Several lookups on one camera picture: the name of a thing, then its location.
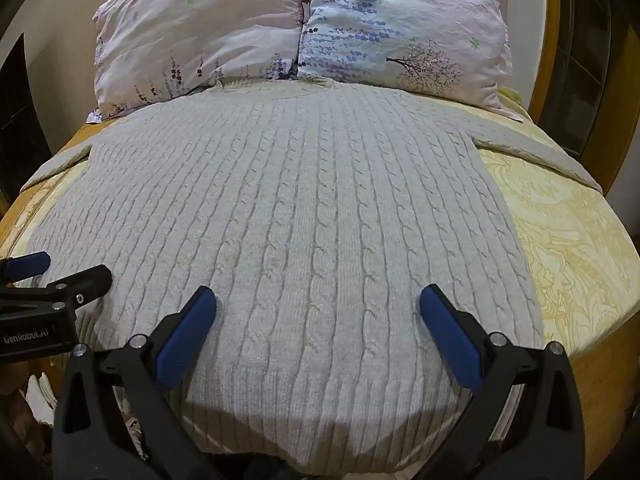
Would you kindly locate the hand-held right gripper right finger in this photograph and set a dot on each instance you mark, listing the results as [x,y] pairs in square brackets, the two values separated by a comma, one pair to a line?
[450,332]

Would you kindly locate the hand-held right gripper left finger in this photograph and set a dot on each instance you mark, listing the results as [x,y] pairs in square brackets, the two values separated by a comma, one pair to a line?
[187,332]

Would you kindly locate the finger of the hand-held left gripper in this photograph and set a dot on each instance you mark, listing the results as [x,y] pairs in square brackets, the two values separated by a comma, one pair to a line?
[85,282]
[30,264]

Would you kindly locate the white cloth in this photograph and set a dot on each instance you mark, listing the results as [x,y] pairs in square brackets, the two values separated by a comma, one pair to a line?
[42,397]

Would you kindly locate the dark cabinet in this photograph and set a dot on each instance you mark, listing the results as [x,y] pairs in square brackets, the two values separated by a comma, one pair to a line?
[22,120]

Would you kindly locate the yellow patterned bed sheet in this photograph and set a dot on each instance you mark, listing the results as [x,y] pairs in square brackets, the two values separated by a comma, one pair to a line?
[565,240]

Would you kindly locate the wooden bed headboard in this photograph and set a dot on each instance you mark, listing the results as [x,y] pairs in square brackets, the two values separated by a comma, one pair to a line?
[547,35]

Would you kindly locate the floral pink and white pillow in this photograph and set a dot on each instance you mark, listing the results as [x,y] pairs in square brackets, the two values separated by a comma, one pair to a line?
[350,25]

